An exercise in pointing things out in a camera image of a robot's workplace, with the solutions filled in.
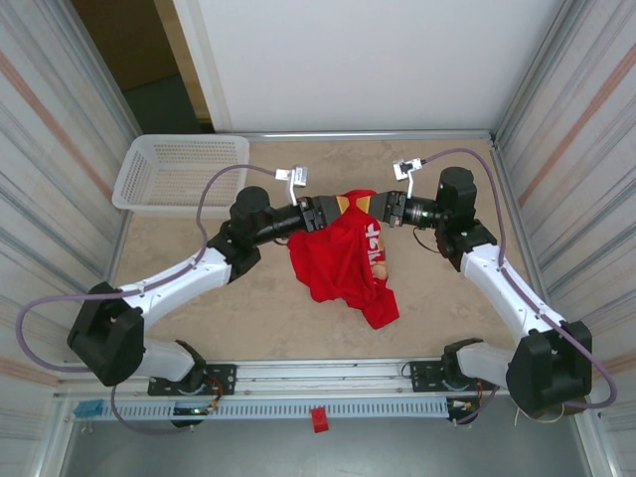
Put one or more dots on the small blue block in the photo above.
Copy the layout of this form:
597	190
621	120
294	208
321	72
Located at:
89	408

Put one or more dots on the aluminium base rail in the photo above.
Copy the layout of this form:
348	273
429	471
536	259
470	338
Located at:
323	377

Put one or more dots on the small black controller board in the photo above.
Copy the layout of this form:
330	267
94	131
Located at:
462	408
191	415

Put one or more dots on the translucent corrugated side panel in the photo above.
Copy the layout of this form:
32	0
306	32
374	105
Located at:
40	199
596	174

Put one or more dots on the white perforated plastic basket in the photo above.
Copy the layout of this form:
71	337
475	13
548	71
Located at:
164	169

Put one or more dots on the metal binder clip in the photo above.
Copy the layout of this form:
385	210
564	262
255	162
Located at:
88	425

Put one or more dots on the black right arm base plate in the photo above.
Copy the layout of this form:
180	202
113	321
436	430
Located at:
425	377

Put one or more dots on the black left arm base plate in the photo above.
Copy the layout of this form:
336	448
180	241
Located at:
223	380

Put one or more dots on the small red block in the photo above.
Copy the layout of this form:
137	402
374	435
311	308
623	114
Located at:
319	420

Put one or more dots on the red t-shirt with bear print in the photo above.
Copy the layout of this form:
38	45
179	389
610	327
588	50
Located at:
333	268

